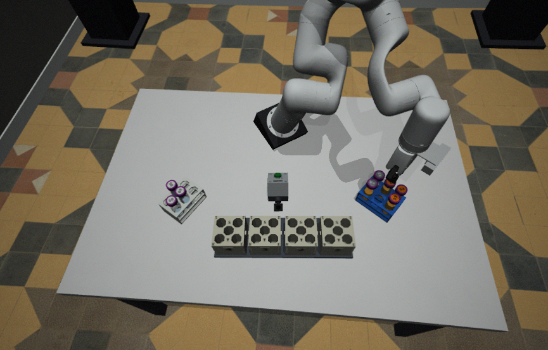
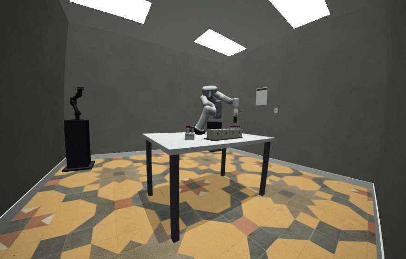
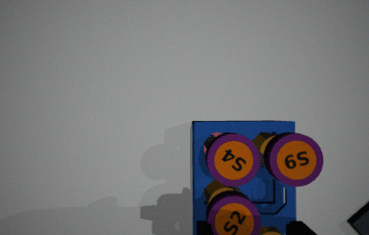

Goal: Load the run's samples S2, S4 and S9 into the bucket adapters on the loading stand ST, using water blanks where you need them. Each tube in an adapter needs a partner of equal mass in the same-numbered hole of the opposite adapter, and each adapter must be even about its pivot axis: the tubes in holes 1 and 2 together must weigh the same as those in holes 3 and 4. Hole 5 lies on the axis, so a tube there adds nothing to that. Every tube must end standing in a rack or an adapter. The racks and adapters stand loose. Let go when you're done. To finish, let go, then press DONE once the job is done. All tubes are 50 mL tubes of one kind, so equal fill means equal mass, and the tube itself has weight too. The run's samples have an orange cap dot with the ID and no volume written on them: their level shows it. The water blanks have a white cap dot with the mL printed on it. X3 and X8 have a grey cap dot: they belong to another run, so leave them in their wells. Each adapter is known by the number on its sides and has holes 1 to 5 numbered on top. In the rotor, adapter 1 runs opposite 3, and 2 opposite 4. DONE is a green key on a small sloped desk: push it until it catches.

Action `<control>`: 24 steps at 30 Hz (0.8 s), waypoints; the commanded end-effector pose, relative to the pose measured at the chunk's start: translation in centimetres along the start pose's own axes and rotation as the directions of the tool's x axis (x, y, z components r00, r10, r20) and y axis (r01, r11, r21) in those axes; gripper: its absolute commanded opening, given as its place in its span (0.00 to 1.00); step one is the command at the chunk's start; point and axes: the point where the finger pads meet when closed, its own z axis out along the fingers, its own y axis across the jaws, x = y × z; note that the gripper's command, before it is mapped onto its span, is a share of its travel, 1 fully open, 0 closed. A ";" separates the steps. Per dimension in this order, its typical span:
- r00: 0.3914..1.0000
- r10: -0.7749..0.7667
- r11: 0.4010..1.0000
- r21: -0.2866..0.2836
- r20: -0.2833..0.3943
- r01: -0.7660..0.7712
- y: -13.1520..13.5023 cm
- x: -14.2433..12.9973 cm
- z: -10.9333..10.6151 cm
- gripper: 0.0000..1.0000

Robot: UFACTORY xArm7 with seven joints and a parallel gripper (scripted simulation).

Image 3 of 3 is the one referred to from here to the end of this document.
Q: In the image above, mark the blue tube rack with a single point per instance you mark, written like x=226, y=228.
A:
x=267, y=195

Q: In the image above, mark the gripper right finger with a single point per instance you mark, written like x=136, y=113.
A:
x=298, y=228

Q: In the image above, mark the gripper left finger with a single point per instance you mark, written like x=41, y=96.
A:
x=203, y=228

